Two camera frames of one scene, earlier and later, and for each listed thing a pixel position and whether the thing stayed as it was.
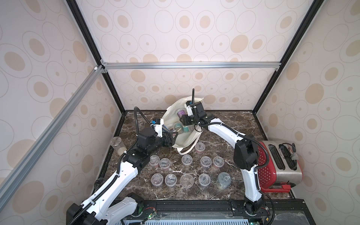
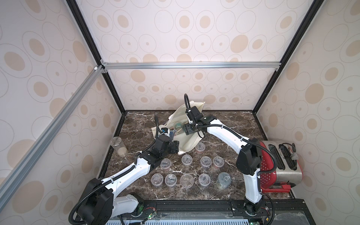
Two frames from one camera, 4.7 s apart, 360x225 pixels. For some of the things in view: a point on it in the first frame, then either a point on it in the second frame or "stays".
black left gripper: x=168 y=143 to x=175 y=146
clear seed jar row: x=199 y=147 stays
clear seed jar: x=157 y=179 stays
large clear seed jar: x=224 y=180 stays
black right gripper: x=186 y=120 to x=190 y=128
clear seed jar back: x=206 y=162 stays
